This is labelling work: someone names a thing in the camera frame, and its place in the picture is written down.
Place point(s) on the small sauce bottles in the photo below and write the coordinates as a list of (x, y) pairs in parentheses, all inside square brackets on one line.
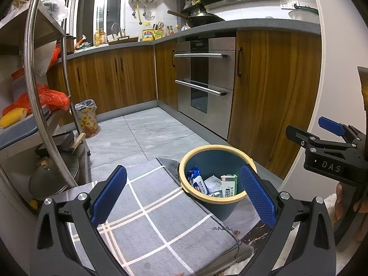
[(171, 30)]

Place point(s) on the white wall socket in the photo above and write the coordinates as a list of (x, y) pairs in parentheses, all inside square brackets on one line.
[(287, 5)]

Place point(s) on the white tissue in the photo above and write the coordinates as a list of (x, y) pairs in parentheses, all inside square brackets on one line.
[(214, 182)]

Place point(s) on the small yellow corn piece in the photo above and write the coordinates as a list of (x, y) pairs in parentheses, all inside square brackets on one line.
[(34, 204)]

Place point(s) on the black sink basket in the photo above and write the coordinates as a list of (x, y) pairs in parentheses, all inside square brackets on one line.
[(123, 40)]

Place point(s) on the chrome faucet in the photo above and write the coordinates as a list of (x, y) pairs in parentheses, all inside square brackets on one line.
[(113, 26)]

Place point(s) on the clear plastic bag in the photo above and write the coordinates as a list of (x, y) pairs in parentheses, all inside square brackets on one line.
[(56, 5)]

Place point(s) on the stainless steel shelf rack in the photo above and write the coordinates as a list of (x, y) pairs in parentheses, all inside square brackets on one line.
[(30, 63)]

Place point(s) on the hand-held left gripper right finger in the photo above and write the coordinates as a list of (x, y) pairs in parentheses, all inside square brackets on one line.
[(256, 192)]

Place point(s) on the amber glass bottles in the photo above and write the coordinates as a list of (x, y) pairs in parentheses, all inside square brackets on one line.
[(99, 38)]

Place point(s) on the orange kitchen tool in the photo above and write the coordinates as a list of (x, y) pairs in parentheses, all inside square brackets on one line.
[(80, 41)]

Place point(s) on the stainless built-in oven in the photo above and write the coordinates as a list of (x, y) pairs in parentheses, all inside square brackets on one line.
[(215, 69)]

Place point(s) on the small red plastic bag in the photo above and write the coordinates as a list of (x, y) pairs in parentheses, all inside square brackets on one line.
[(54, 57)]

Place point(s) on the large red plastic bag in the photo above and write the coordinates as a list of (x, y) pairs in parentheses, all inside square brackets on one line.
[(54, 99)]

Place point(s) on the grey-blue tray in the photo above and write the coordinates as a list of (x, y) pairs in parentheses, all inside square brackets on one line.
[(17, 136)]

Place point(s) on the blue white snack packet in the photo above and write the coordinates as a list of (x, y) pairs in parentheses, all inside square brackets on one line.
[(198, 182)]

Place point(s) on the yellow oil bottle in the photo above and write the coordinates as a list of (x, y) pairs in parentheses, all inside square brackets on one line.
[(147, 36)]

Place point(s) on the wooden kitchen cabinets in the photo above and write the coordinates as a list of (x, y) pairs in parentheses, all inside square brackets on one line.
[(273, 92)]

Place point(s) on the grey checked mat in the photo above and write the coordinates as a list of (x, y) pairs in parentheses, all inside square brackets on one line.
[(161, 224)]

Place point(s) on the patterned trash can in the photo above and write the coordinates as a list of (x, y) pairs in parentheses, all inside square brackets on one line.
[(87, 120)]

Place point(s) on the white plastic bag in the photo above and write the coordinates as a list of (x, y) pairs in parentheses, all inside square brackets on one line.
[(44, 60)]

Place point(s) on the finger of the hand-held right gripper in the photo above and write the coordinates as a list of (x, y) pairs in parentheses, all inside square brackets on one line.
[(330, 123), (316, 143)]

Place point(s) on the person's right hand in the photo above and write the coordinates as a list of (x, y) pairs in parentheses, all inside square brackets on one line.
[(341, 201)]

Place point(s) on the blue bin with yellow rim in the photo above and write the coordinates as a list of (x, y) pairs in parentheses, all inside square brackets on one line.
[(224, 207)]

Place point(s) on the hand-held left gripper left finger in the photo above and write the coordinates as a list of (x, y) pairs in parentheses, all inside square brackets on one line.
[(110, 192)]

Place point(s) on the yellow corn cob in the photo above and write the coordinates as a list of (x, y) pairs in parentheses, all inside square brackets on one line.
[(13, 118)]

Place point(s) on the black wok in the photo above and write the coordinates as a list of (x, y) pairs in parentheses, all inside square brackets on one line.
[(204, 18)]

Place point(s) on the green and white box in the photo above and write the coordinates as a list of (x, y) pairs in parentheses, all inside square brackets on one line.
[(229, 185)]

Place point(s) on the yellow packet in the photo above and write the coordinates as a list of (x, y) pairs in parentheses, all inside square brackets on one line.
[(158, 35)]

